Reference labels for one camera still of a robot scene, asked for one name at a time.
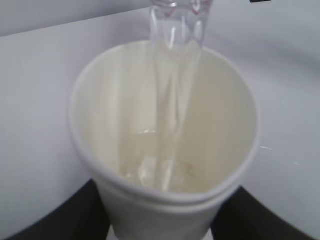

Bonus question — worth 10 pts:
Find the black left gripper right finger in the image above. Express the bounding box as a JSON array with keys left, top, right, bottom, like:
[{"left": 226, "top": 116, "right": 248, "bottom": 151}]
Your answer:
[{"left": 211, "top": 187, "right": 313, "bottom": 240}]

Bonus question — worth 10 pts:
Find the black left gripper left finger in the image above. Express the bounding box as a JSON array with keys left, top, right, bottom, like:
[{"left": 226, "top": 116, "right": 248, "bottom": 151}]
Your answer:
[{"left": 7, "top": 180, "right": 110, "bottom": 240}]

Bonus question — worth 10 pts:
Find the white paper cup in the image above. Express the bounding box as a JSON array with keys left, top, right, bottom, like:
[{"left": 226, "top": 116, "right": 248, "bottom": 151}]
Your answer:
[{"left": 69, "top": 41, "right": 261, "bottom": 240}]

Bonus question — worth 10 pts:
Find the clear water bottle red label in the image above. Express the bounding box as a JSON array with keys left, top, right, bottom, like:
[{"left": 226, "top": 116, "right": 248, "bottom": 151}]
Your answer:
[{"left": 149, "top": 0, "right": 213, "bottom": 49}]

